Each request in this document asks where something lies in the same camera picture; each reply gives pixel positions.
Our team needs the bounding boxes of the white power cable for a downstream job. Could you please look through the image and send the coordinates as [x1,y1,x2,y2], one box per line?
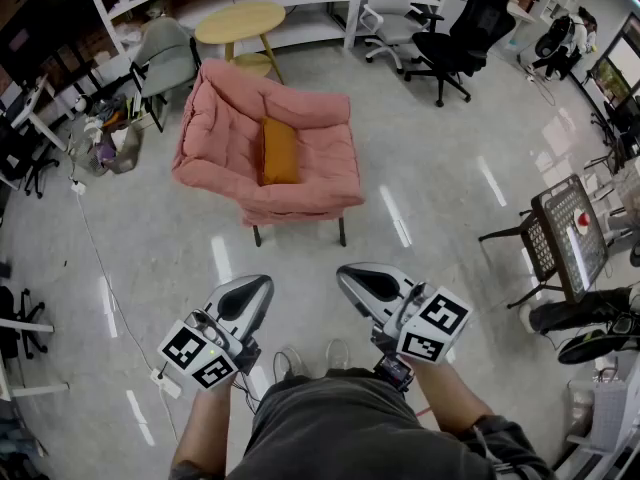
[74,192,180,445]

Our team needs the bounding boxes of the person's right forearm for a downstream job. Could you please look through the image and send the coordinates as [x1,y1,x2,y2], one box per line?
[412,357,497,434]

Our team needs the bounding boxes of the orange cushion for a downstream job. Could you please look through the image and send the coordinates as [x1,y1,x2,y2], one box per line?
[258,116,302,187]

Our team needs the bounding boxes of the black perforated metal chair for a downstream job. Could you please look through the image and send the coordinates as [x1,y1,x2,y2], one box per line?
[478,173,612,310]

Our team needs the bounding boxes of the white wire rack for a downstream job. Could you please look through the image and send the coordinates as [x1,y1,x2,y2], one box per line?
[564,355,640,480]

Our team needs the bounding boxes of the black swivel chair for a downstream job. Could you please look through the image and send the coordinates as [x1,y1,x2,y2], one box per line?
[0,287,51,361]
[0,117,62,200]

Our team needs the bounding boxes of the person's grey shirt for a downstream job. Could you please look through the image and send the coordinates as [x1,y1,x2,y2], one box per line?
[169,366,557,480]

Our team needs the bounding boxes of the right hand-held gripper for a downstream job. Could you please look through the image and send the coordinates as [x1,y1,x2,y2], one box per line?
[336,262,474,392]

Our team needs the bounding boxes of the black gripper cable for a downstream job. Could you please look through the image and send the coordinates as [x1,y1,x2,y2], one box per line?
[238,366,262,415]

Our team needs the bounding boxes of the person's left white shoe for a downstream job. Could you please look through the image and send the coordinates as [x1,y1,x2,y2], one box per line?
[273,346,307,384]

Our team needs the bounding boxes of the person's white shoe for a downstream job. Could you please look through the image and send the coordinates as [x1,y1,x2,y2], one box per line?
[324,338,352,372]
[273,346,307,384]

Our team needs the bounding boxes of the white office chair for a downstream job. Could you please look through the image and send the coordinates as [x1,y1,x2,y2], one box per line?
[359,0,427,75]

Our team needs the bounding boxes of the grey upholstered chair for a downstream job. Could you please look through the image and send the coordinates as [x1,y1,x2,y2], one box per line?
[129,16,202,134]

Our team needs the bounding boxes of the white desk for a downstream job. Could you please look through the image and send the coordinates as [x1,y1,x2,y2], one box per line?
[0,317,72,402]
[0,75,69,189]

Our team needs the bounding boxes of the round wooden side table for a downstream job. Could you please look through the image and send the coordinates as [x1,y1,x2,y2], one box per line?
[194,0,288,85]

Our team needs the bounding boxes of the person's right white shoe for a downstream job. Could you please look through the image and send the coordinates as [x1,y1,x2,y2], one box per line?
[324,338,352,372]

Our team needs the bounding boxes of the black mesh office chair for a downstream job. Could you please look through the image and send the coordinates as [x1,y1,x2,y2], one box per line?
[403,0,517,109]

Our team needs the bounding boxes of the basket of clutter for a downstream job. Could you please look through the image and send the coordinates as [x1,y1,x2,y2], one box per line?
[66,94,145,177]

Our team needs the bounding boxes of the pink cushioned armchair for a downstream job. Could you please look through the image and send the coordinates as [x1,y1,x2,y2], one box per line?
[171,57,367,248]

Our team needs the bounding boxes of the person's left forearm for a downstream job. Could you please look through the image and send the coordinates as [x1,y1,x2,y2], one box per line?
[172,377,237,480]

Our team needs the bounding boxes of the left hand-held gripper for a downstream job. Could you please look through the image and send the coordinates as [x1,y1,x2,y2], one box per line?
[157,274,275,394]

